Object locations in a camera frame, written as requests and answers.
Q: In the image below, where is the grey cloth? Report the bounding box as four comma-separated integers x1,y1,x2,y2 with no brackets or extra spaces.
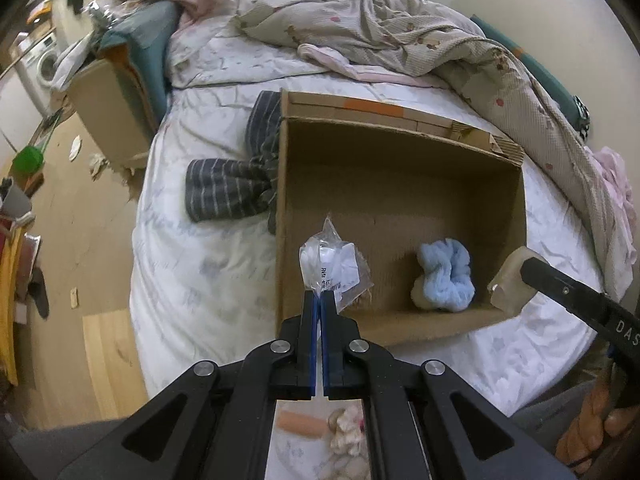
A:
510,379,603,457

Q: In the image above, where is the beige floral quilt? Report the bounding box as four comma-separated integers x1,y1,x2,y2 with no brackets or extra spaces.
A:
234,0,627,307

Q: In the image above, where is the white bed duvet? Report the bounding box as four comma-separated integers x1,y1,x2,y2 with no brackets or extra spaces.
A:
129,0,622,480

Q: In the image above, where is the peach soft cylinder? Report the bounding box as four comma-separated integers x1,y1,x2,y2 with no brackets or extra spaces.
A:
279,410,329,441

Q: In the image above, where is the yellow wooden furniture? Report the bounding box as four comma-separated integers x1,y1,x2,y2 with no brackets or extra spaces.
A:
0,220,32,387

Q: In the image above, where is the fluffy blue scrunchie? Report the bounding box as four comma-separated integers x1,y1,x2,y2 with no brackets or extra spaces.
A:
417,241,476,314

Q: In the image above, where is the tall cardboard box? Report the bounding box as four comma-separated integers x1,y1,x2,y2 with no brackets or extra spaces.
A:
66,57,157,172

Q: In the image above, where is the pink garment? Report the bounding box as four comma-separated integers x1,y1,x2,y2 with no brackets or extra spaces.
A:
592,146,634,242

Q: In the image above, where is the dark striped cloth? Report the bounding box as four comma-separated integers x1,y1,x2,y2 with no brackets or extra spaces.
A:
185,91,284,234

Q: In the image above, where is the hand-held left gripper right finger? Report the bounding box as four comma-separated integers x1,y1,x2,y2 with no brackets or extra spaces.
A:
322,289,581,480

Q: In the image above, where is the cream plush toy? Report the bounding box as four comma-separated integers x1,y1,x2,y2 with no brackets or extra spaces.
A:
327,402,369,459

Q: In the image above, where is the clear plastic bag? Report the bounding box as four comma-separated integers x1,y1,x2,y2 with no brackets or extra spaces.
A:
299,215,374,319

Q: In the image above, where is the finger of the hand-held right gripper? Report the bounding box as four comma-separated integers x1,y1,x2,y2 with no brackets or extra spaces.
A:
519,255,610,332

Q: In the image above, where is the shiny metal object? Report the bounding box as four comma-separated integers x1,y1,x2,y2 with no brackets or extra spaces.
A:
82,0,122,32

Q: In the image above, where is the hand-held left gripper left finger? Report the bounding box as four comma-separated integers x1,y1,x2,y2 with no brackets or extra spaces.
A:
55,285,319,480

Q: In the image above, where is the person's right hand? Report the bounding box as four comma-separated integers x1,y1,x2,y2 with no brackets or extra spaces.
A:
555,360,640,477

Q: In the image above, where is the cream fluffy cloth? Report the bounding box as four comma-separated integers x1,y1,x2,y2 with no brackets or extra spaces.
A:
410,280,437,312

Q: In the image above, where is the white washing machine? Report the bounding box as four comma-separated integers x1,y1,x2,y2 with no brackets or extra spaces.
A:
17,35,64,92

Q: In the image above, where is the green plastic object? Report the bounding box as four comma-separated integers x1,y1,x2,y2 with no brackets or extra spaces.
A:
11,145,44,177

